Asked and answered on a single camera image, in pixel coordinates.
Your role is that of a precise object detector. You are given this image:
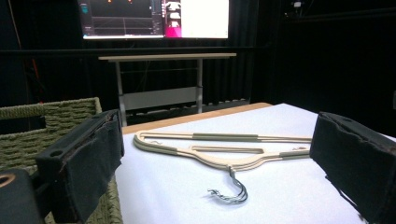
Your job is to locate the beige plastic clothes hanger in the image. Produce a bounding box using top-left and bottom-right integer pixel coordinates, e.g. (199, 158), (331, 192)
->
(133, 133), (313, 205)
(133, 132), (313, 204)
(134, 130), (313, 203)

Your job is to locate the white-framed desk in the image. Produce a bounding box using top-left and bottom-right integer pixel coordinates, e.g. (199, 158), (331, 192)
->
(98, 52), (237, 127)

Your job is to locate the computer monitor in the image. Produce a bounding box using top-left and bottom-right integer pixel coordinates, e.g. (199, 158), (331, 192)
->
(77, 0), (231, 40)

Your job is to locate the green woven basket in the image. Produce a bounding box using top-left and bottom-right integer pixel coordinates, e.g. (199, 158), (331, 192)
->
(0, 96), (124, 224)

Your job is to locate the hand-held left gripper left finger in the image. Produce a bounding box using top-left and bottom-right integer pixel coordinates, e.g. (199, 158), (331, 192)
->
(35, 108), (125, 223)

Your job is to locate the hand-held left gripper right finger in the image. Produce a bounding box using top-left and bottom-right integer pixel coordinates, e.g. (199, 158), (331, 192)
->
(309, 111), (396, 224)

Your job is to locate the black curtain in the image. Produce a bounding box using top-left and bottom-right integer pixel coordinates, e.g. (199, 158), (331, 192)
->
(0, 0), (396, 138)

